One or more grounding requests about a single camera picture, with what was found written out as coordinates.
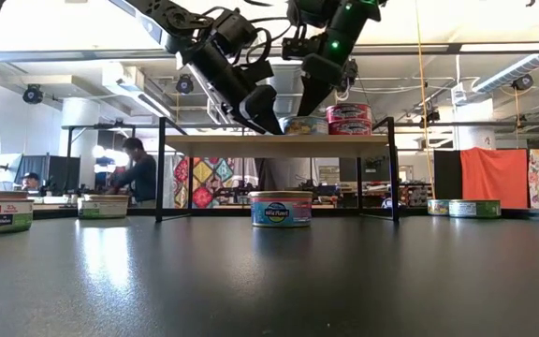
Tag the black table mat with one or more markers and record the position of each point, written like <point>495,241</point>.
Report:
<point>269,281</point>

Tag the black rack frame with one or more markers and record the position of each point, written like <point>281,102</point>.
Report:
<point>101,125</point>

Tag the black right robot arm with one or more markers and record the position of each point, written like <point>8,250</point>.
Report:
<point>344,19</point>

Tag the person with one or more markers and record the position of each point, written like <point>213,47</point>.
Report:
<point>31,181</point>
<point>141,175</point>

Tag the wooden shelf black metal frame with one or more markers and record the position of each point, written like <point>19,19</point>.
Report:
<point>274,146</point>

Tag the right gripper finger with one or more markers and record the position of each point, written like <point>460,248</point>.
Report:
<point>314,98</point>

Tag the grey curtain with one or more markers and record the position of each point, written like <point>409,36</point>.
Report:
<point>283,173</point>

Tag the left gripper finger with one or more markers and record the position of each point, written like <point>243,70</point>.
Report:
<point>262,110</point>
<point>241,122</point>

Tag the blue grey partition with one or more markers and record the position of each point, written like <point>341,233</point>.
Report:
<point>49,171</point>

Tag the colourful patchwork quilt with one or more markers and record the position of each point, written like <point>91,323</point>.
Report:
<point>204,178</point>

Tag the Wild Planet can gold lid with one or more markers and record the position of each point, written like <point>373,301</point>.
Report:
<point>281,213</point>

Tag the red label can silver lid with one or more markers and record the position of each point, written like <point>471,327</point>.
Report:
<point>349,112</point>
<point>350,127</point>

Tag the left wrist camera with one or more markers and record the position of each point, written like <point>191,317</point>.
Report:
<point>234,28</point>

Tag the white ribbed ceiling duct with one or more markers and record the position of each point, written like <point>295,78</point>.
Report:
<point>508,72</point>

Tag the orange cloth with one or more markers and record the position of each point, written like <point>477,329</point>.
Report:
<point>494,173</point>

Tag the blue yellow label can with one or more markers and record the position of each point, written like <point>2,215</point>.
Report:
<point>438,208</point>

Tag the black panel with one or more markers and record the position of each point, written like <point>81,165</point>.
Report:
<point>447,173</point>

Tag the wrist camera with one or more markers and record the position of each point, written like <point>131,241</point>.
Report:
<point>234,28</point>
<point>300,47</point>

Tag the teal label can silver lid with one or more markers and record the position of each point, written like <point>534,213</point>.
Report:
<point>307,126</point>

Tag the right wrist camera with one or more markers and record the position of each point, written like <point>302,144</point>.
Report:
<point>300,47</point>

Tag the black table frame rails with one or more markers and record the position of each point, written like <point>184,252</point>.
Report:
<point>204,212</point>

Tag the white ceiling air duct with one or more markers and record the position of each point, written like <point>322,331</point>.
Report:
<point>129,84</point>

